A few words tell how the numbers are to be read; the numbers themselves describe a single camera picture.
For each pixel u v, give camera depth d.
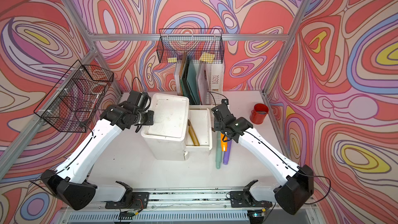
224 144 0.73
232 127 0.52
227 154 0.88
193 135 0.85
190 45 0.84
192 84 1.00
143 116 0.59
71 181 0.38
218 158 0.84
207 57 0.91
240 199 0.73
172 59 0.82
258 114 0.96
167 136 0.69
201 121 0.98
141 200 0.72
